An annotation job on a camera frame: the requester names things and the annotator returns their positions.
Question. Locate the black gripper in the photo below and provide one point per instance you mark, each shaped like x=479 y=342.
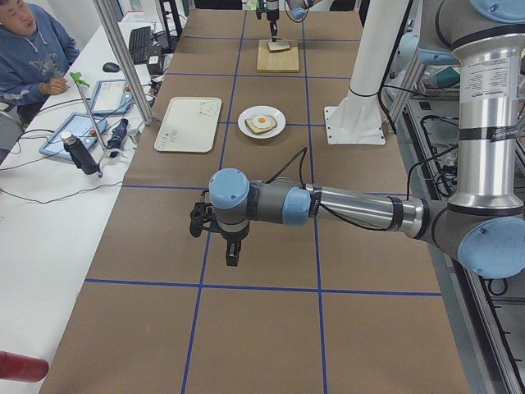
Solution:
x=271 y=9
x=231 y=237

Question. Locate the white round plate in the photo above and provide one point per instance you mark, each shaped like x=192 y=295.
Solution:
x=262 y=110

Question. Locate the bread slice with fried egg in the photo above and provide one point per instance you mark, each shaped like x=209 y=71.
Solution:
x=259 y=131

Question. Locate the bamboo cutting board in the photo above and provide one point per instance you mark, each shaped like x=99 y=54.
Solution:
x=285 y=62

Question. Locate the fried egg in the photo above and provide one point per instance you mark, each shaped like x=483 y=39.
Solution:
x=262 y=122

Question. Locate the cream bear serving tray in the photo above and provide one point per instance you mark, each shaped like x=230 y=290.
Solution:
x=189 y=125

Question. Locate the black keyboard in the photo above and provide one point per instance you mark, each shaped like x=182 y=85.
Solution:
x=138 y=45

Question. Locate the small metal cup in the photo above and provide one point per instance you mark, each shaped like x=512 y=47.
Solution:
x=134 y=135

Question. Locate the black computer mouse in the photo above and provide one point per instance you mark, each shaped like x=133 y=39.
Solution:
x=111 y=67

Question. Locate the black water bottle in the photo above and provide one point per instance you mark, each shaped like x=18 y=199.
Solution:
x=81 y=157

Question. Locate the far teach pendant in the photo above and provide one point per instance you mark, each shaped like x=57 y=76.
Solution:
x=111 y=98

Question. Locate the teach pendant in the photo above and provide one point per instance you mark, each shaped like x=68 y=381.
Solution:
x=111 y=98
x=80 y=126

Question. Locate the near teach pendant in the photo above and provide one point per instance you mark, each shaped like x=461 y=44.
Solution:
x=80 y=126

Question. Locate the grabber stick green tip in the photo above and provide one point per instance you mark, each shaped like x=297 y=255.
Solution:
x=107 y=153

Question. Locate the person in blue hoodie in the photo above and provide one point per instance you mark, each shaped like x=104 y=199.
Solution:
x=36 y=53

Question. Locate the red cylinder bottle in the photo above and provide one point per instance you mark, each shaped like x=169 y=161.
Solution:
x=22 y=368

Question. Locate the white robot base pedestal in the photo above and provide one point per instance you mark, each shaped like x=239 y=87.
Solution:
x=357 y=118

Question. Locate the aluminium frame post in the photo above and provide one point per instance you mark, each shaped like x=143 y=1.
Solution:
x=119 y=47

